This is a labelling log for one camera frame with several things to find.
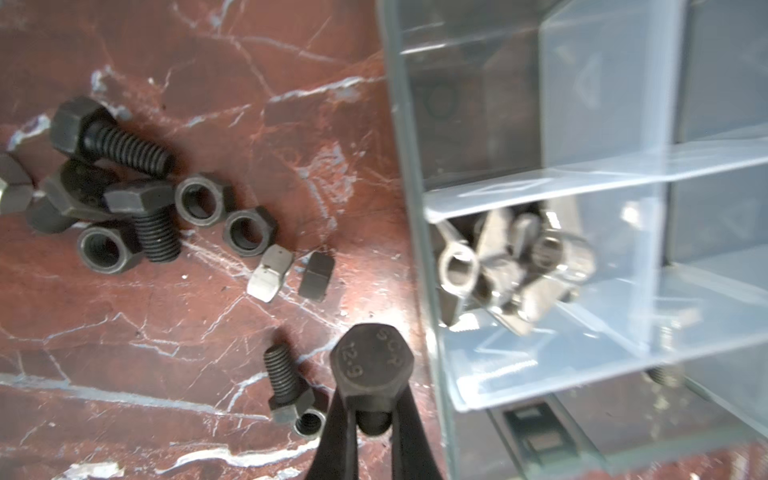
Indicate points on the silver hex nut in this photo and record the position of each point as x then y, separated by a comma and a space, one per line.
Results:
269, 276

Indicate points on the black hex nut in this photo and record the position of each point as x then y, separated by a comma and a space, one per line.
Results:
250, 232
109, 248
204, 199

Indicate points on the black hex bolt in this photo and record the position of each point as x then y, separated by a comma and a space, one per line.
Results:
148, 203
371, 365
83, 129

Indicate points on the grey plastic compartment organizer box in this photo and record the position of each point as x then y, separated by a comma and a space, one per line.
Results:
652, 117

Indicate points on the small black bolt with nut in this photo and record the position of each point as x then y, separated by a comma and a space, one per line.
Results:
294, 402

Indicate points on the silver screws inside organizer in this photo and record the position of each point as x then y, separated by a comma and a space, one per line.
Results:
516, 266

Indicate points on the dark hex nut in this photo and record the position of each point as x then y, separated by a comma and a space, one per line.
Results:
316, 277

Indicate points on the pile of black nuts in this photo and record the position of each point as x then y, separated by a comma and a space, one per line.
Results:
72, 193

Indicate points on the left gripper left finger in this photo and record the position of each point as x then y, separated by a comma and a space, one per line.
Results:
336, 457

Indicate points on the black hex bolt top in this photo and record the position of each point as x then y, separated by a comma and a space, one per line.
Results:
83, 129

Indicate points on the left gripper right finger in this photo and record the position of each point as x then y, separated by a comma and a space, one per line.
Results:
412, 457

